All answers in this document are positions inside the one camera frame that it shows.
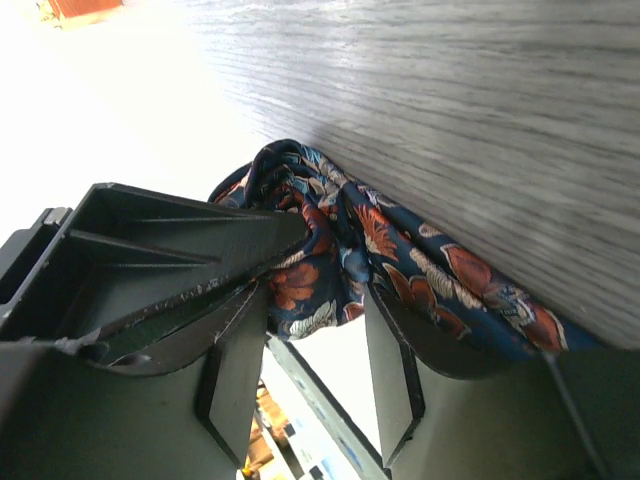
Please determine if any navy floral silk tie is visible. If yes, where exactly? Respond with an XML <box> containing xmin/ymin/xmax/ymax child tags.
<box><xmin>210</xmin><ymin>139</ymin><xmax>599</xmax><ymax>360</ymax></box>

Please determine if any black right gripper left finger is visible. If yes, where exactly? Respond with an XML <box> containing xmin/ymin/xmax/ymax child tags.
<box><xmin>79</xmin><ymin>283</ymin><xmax>267</xmax><ymax>479</ymax></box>

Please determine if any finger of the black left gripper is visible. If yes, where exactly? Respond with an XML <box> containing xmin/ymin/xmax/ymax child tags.
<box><xmin>1</xmin><ymin>183</ymin><xmax>308</xmax><ymax>341</ymax></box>

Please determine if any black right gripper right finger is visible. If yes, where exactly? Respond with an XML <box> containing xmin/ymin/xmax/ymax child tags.
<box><xmin>365</xmin><ymin>286</ymin><xmax>602</xmax><ymax>479</ymax></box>

